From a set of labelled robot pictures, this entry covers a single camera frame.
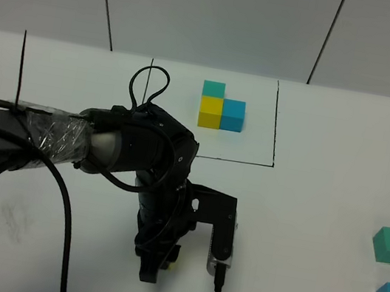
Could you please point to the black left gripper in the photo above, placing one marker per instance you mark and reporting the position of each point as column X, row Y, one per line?
column 158, row 234

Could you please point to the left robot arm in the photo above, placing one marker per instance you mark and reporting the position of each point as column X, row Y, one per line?
column 141, row 150

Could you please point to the template yellow foam cube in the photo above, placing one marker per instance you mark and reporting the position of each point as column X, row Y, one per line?
column 210, row 112

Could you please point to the template blue foam cube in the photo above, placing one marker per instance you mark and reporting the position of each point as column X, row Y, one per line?
column 233, row 114

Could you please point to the template green foam cube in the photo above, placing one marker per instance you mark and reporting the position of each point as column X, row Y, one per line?
column 213, row 89

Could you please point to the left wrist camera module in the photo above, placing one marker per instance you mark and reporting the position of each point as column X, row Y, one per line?
column 219, row 210

